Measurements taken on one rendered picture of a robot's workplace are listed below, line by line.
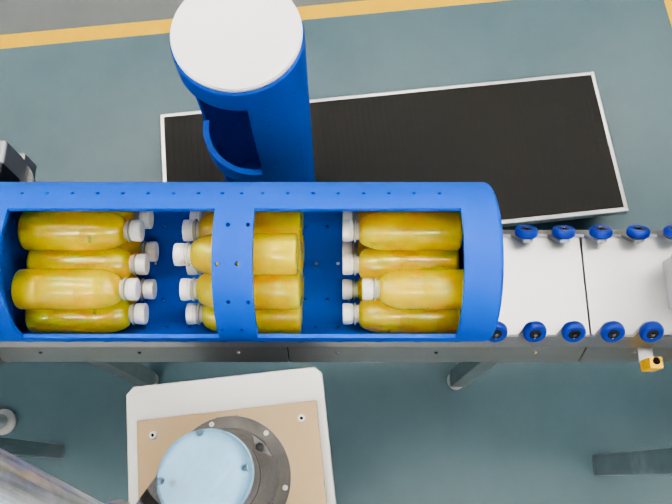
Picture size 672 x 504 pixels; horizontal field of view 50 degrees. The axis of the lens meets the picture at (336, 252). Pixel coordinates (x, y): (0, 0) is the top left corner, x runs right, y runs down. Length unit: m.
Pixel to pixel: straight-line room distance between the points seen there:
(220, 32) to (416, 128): 1.05
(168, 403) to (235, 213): 0.33
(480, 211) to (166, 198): 0.52
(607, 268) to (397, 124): 1.12
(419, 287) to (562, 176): 1.32
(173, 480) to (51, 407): 1.57
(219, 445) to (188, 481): 0.06
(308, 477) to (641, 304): 0.77
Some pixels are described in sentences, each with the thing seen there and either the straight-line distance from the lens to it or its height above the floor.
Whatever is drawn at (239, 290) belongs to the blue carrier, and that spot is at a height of 1.21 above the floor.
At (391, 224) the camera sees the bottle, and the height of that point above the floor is 1.15.
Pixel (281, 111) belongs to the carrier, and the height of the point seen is 0.90.
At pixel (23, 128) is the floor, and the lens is 2.85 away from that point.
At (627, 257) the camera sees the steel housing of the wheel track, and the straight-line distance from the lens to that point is 1.59.
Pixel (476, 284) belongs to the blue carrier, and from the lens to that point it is 1.18.
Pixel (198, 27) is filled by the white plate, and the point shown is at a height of 1.04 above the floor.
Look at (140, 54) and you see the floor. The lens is 2.87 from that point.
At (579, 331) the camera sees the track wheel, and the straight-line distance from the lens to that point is 1.46.
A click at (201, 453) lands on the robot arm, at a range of 0.96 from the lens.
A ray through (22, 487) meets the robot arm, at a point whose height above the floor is 1.53.
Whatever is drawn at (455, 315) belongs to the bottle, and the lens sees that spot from 1.30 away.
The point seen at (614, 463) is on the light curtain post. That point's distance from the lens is 2.29.
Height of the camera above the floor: 2.33
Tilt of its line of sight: 72 degrees down
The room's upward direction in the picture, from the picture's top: straight up
